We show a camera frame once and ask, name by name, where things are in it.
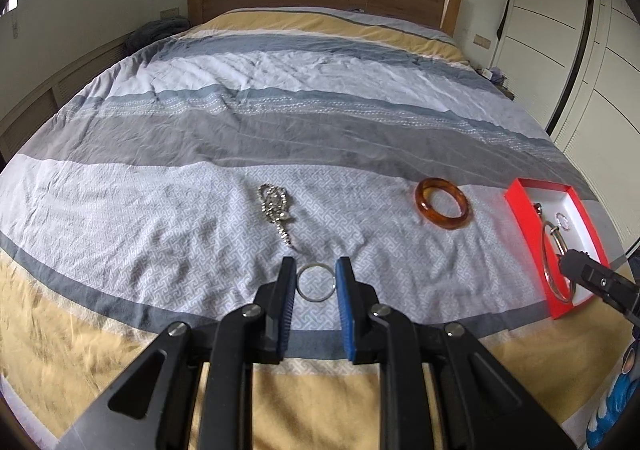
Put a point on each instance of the striped duvet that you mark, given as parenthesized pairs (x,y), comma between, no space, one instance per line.
(250,105)

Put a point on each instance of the wall switch plate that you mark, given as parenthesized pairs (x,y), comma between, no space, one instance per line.
(482,41)
(169,11)

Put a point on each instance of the large silver bangle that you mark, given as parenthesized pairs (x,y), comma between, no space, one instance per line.
(544,260)

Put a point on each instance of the white wardrobe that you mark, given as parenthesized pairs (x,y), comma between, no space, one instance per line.
(565,30)

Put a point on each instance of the red cardboard box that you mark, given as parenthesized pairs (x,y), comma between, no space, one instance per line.
(520,210)

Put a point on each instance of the wooden nightstand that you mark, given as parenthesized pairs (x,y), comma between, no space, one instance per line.
(508,92)

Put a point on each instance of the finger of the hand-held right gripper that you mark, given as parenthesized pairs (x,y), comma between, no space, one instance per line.
(600,282)

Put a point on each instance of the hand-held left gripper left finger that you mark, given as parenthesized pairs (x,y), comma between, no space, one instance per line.
(283,310)

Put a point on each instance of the orange amber bangle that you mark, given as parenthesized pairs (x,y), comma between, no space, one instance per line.
(440,222)

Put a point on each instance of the grey folded blanket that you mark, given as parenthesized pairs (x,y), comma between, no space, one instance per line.
(155,33)

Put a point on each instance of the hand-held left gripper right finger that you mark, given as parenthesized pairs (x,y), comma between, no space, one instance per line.
(346,310)

